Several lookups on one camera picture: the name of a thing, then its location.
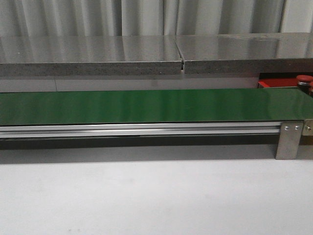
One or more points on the red mushroom push button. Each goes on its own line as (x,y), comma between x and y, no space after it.
(304,83)

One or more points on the left steel table top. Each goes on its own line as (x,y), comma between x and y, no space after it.
(89,55)

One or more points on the steel table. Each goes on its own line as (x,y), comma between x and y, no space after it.
(247,53)
(89,55)

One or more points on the red plastic tray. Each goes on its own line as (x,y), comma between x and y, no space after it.
(279,80)

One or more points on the green conveyor belt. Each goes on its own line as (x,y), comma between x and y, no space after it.
(154,106)

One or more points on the right steel table top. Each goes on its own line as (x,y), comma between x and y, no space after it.
(247,53)

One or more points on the grey pleated curtain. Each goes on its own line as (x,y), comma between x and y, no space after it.
(153,17)

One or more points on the aluminium conveyor side rail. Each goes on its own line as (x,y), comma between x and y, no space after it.
(141,129)

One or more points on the steel conveyor support bracket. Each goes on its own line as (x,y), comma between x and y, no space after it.
(289,139)

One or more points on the steel end bracket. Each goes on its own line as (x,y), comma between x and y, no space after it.
(307,127)

